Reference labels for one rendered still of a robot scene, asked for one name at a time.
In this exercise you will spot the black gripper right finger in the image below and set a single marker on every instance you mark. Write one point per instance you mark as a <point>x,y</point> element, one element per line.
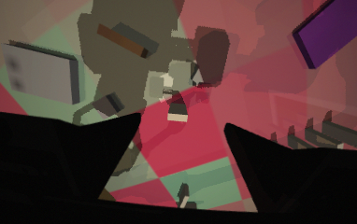
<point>276,175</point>

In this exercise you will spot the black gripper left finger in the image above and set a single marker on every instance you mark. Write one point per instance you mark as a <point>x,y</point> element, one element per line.
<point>89,154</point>

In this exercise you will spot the purple rectangular block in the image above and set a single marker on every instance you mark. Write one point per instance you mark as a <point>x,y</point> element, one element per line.
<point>328,31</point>

